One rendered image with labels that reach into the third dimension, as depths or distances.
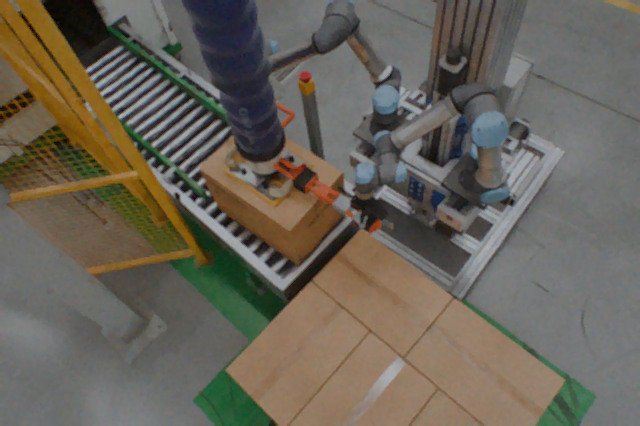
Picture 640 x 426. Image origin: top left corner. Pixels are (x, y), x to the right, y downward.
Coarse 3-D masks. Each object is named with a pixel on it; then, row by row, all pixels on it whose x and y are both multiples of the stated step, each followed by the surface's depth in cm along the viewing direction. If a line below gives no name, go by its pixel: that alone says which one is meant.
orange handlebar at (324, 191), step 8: (280, 104) 250; (288, 112) 247; (288, 120) 245; (280, 160) 233; (280, 168) 230; (288, 176) 229; (320, 184) 225; (312, 192) 224; (320, 192) 222; (328, 192) 222; (336, 192) 222; (328, 200) 220
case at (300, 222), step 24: (288, 144) 255; (216, 168) 250; (336, 168) 245; (216, 192) 263; (240, 192) 242; (240, 216) 267; (264, 216) 238; (288, 216) 233; (312, 216) 241; (336, 216) 267; (264, 240) 271; (288, 240) 242; (312, 240) 258
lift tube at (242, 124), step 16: (224, 96) 193; (240, 96) 189; (256, 96) 192; (272, 96) 201; (240, 112) 197; (256, 112) 198; (272, 112) 207; (240, 128) 206; (256, 128) 206; (272, 128) 211; (240, 144) 217; (256, 144) 214; (272, 144) 217
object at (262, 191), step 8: (240, 160) 249; (240, 168) 246; (248, 168) 246; (232, 176) 245; (240, 176) 244; (248, 184) 242; (264, 184) 238; (272, 184) 240; (256, 192) 239; (264, 192) 238; (272, 200) 236; (280, 200) 237
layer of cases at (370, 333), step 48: (336, 288) 257; (384, 288) 255; (432, 288) 253; (288, 336) 247; (336, 336) 245; (384, 336) 243; (432, 336) 241; (480, 336) 240; (240, 384) 237; (288, 384) 235; (336, 384) 234; (384, 384) 232; (432, 384) 231; (480, 384) 229; (528, 384) 227
